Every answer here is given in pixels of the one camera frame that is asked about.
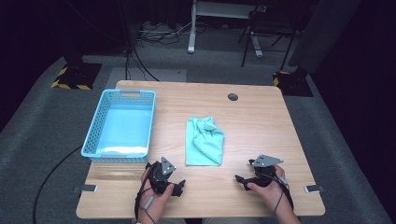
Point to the mint green t-shirt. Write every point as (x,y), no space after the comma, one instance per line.
(204,146)

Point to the black folding stand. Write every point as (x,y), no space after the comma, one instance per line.
(247,46)

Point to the white desk frame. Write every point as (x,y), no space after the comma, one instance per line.
(192,37)

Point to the person's left hand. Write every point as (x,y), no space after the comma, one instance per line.
(155,203)

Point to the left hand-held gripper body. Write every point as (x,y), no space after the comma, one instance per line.
(158,179)

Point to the black yellow-striped stand base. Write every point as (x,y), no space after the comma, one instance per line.
(77,77)
(292,84)

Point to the grey round table grommet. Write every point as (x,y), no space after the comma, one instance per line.
(233,97)

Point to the grey curtain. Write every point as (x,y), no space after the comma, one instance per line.
(323,34)

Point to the black stand pole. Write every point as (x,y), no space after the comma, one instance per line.
(127,28)

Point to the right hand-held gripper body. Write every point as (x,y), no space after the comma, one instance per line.
(264,174)

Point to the light blue plastic basket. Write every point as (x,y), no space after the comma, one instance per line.
(124,130)

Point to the person's right hand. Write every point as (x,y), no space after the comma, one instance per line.
(275,194)

